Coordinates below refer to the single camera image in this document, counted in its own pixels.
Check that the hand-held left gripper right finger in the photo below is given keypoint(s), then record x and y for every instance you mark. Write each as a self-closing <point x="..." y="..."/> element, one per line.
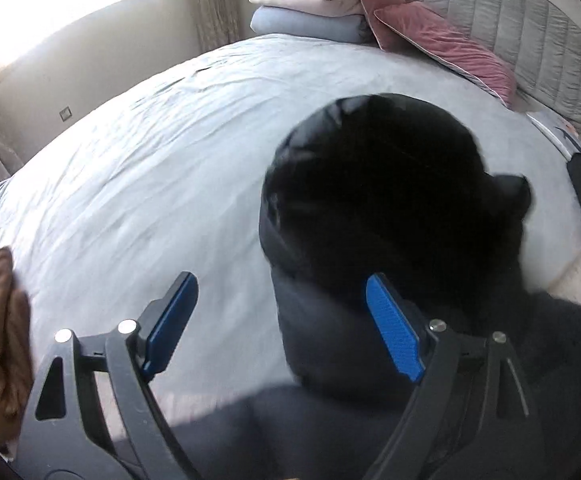
<point x="395" y="332"/>

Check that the white fleece cloth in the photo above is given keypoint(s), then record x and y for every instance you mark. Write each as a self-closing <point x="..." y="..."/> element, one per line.
<point x="580" y="275"/>

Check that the wall socket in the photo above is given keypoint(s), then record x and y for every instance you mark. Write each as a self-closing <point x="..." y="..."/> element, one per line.
<point x="66" y="113"/>

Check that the folded pale blue blanket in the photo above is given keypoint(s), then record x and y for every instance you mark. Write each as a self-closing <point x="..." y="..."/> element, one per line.
<point x="300" y="25"/>

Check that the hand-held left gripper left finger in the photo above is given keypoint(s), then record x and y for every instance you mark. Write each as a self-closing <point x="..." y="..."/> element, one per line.
<point x="171" y="319"/>

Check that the bed with pale blue cover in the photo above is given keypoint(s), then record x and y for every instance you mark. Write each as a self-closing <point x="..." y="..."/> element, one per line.
<point x="145" y="160"/>

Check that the black puffer jacket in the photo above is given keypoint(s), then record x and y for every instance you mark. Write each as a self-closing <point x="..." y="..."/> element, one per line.
<point x="370" y="185"/>

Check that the printed magazine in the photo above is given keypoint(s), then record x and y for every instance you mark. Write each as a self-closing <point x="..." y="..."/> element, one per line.
<point x="558" y="132"/>

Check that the grey quilted headboard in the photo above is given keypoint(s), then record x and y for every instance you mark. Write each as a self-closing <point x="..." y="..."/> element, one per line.
<point x="520" y="20"/>

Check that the bright window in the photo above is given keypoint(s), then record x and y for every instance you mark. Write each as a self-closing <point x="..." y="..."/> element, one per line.
<point x="45" y="0"/>

